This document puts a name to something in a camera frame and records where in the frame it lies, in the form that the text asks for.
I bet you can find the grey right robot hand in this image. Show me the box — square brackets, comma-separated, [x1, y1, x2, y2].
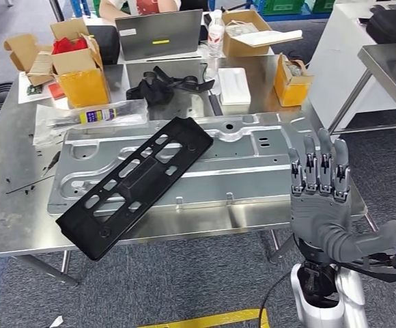
[287, 128, 396, 264]

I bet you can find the black plastic panel part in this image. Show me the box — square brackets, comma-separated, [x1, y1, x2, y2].
[54, 116, 214, 262]

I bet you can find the stainless steel workbench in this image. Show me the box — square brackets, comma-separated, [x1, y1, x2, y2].
[0, 42, 378, 287]

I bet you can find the stamped metal sheet panel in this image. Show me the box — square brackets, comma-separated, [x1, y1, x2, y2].
[47, 111, 322, 217]

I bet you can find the stainless steel table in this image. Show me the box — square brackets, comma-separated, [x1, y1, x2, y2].
[356, 42, 396, 132]

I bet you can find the white rectangular box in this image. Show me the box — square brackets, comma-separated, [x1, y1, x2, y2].
[217, 67, 252, 107]

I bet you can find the yellow floor tape square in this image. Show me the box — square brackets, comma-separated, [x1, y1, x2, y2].
[138, 308, 271, 328]

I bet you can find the black flat bar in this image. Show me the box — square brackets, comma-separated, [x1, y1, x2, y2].
[210, 92, 223, 118]

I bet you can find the green plastic crate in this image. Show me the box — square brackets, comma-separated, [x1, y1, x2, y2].
[312, 0, 336, 14]
[262, 0, 306, 16]

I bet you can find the black bag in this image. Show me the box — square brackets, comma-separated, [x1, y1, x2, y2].
[366, 5, 396, 45]

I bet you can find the clear plastic water bottle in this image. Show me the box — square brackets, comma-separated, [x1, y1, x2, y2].
[207, 9, 226, 59]

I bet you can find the grey laptop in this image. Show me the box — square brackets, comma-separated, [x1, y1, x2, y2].
[115, 9, 204, 62]

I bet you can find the person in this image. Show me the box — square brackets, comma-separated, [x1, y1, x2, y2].
[99, 0, 182, 23]

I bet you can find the black hard case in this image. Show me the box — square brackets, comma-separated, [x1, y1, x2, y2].
[87, 25, 121, 66]

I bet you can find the open cardboard box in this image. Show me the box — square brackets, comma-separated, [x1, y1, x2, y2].
[3, 33, 54, 87]
[50, 18, 105, 77]

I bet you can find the small black screwdriver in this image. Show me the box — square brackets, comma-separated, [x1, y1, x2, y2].
[42, 150, 61, 178]

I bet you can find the red card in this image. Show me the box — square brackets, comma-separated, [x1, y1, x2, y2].
[48, 81, 66, 100]

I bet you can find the red cloth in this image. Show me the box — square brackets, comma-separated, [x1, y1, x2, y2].
[51, 37, 89, 55]

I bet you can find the white paper sheet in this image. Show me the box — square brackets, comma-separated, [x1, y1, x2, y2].
[17, 71, 66, 105]

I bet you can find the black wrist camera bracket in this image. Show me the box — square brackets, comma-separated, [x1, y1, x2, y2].
[338, 251, 396, 284]

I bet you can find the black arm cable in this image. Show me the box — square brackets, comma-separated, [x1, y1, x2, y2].
[257, 271, 291, 328]

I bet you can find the black fabric strap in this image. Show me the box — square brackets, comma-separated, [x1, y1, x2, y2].
[126, 65, 216, 107]

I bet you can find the clear bag of cable ties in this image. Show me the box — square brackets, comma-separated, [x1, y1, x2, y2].
[32, 98, 150, 147]

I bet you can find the black cable tie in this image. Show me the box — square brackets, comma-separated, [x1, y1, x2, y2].
[5, 174, 56, 195]

